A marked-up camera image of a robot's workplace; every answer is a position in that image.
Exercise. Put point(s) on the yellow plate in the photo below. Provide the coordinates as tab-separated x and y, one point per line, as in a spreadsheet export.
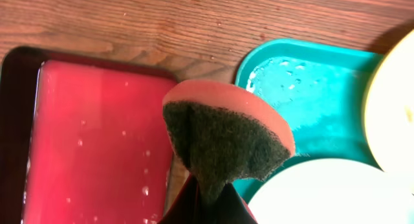
388	112

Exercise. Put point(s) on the orange green sponge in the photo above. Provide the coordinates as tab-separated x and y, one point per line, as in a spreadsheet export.
221	132

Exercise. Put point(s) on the red black sponge tray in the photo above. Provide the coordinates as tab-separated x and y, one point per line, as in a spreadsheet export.
82	139

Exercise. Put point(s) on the teal plastic tray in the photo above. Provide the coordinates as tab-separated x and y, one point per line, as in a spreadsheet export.
318	89

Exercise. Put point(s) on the light blue plate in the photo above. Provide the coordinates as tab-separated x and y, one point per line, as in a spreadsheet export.
333	191

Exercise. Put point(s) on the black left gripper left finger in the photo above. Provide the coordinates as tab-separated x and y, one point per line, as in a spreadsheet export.
185	207

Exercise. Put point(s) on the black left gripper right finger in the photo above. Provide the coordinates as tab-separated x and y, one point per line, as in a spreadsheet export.
232	209

